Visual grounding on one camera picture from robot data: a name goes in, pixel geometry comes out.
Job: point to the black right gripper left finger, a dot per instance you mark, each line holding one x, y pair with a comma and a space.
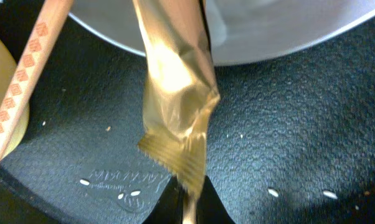
169, 207

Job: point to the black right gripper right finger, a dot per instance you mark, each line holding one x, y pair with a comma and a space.
210, 209

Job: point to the grey plate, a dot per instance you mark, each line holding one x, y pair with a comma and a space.
241, 31

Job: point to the yellow bowl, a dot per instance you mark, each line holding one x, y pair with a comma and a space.
7, 69

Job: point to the gold snack wrapper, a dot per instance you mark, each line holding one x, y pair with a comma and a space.
180, 91

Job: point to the wooden chopstick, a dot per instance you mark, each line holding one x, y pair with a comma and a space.
41, 41

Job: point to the round black tray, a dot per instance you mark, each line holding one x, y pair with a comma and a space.
291, 141

